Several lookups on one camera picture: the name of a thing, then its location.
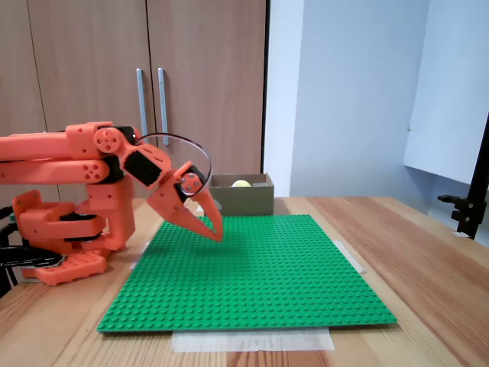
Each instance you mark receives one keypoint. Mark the black yellow white fabric ball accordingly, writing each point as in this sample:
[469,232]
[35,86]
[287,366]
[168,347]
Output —
[241,184]

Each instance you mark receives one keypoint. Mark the brown wooden cabinet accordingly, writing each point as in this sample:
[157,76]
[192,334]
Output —
[210,57]

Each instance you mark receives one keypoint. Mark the black clamp stand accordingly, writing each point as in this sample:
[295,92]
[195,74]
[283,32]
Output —
[468,214]

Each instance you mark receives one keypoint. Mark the white wall panel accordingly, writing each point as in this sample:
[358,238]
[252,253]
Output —
[451,114]

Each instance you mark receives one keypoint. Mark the open cardboard box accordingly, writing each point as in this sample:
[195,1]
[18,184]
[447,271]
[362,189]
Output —
[248,200]

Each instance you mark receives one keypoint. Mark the translucent tape strip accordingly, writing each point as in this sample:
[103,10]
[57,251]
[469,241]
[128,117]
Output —
[349,256]
[144,245]
[252,342]

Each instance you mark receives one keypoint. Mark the green studded baseplate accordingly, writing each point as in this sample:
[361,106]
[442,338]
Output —
[248,298]

